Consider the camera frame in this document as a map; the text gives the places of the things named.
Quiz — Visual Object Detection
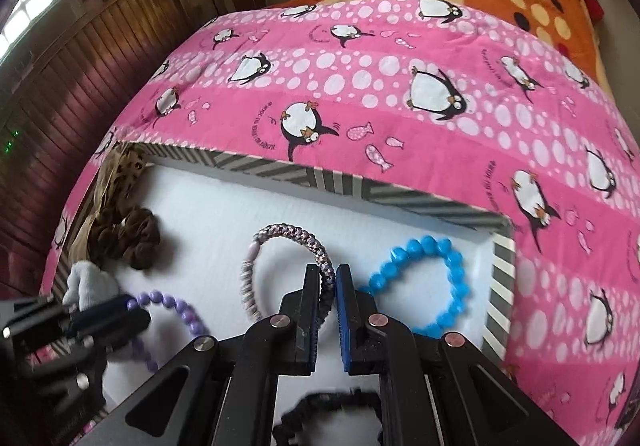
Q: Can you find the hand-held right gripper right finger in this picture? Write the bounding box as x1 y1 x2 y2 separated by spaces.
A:
336 263 581 446

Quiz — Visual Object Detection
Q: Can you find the grey white scrunchie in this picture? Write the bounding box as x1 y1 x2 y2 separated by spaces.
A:
62 262 119 309

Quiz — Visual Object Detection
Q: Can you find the grey braided bracelet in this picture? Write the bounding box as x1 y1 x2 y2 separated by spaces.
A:
241 224 335 327

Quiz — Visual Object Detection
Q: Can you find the grey striped box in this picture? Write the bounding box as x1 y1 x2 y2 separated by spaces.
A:
52 141 516 446

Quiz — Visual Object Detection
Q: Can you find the purple bead bracelet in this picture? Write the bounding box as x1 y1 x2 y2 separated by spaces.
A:
129 291 199 374

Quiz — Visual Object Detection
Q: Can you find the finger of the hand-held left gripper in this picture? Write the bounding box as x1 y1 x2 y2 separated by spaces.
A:
74 308 152 353
65 295 135 327

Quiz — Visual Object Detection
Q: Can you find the blue bead bracelet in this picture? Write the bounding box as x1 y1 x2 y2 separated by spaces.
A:
369 236 470 338

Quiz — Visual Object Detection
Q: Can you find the pink penguin blanket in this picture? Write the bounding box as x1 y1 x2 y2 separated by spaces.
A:
40 0 640 446

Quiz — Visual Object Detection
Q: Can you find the wooden door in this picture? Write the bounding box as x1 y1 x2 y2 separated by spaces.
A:
0 0 226 297

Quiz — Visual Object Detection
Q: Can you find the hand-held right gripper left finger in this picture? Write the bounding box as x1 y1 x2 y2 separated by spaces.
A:
87 263 323 446

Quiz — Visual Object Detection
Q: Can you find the brown scrunchie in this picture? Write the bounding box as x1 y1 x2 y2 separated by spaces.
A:
90 207 162 271

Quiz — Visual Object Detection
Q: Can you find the black bracelet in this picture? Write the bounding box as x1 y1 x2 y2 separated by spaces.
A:
272 388 381 446

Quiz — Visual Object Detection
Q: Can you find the leopard print scrunchie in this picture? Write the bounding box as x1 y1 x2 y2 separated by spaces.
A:
97 146 149 207

